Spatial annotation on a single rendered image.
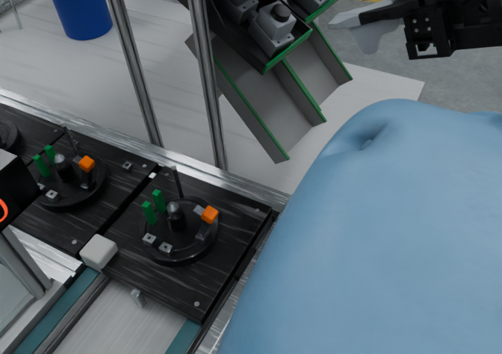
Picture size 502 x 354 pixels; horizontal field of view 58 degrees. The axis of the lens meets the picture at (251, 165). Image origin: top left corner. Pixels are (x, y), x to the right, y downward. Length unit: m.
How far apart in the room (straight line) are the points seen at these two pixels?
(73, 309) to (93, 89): 0.71
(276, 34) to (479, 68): 2.36
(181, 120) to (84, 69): 0.40
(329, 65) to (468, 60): 2.09
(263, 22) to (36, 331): 0.60
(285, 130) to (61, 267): 0.48
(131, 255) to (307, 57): 0.55
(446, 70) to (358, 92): 1.72
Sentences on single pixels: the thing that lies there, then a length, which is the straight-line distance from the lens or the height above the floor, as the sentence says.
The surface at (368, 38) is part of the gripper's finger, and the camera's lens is 0.63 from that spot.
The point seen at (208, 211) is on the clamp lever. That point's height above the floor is 1.07.
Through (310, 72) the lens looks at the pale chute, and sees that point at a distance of 1.01.
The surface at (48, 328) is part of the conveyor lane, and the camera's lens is 0.82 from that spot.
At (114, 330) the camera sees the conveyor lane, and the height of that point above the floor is 0.92.
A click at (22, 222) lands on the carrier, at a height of 0.97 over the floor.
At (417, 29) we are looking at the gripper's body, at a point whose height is 1.32.
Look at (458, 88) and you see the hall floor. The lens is 2.82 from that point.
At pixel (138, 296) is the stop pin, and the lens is 0.77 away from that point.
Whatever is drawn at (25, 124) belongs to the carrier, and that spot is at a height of 0.97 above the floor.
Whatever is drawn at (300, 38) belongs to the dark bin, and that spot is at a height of 1.21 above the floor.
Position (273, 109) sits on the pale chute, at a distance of 0.89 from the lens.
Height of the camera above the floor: 1.62
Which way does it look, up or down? 47 degrees down
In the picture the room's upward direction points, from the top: 5 degrees counter-clockwise
